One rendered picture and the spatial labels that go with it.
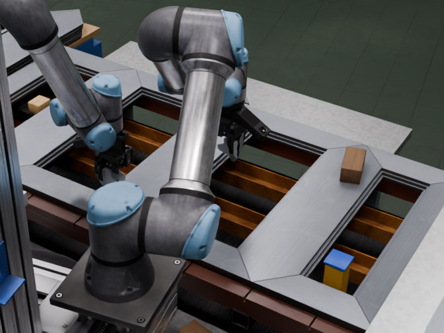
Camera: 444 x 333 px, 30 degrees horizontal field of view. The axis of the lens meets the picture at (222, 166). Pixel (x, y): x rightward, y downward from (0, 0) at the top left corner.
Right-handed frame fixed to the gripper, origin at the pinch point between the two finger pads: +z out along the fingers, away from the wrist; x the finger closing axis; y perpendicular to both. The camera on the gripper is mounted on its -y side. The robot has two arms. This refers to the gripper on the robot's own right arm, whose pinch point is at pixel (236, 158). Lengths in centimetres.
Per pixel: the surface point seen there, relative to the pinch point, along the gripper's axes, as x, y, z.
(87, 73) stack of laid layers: -28, 76, 9
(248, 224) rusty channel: 0.7, -5.7, 22.4
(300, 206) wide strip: 3.3, -23.0, 5.9
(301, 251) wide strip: 20.7, -31.4, 5.6
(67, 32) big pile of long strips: -46, 100, 7
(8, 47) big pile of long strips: -25, 110, 7
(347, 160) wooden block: -18.0, -27.8, 1.2
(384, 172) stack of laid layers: -26.3, -37.0, 7.2
